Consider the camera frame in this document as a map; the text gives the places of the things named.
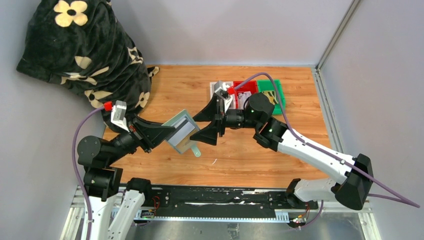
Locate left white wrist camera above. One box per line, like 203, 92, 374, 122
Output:
103, 100, 129, 132

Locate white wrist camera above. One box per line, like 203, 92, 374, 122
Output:
103, 100, 129, 132
211, 80, 236, 112

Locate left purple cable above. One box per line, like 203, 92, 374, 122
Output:
72, 100, 114, 240

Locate gold cards in green bin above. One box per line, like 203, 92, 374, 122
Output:
262, 90, 279, 105

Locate red plastic bin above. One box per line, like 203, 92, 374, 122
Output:
234, 80, 259, 109

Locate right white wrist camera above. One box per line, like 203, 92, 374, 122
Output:
211, 80, 236, 112

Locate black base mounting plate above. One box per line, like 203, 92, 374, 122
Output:
140, 184, 319, 221

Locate white plastic bin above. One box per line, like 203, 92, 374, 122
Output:
209, 80, 237, 110

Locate purple cable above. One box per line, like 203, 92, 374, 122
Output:
72, 100, 114, 240
228, 72, 422, 230

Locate green plastic bin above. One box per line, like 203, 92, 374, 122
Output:
256, 79, 286, 115

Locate white cards in red bin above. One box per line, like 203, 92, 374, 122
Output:
236, 91, 252, 110

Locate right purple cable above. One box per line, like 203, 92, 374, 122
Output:
228, 72, 422, 230

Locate black floral blanket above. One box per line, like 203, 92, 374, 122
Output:
16, 0, 159, 117

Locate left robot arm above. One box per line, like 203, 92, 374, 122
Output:
76, 116, 176, 240

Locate aluminium frame rail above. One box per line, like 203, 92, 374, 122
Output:
59, 185, 382, 240

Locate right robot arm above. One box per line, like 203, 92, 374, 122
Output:
190, 93, 373, 211

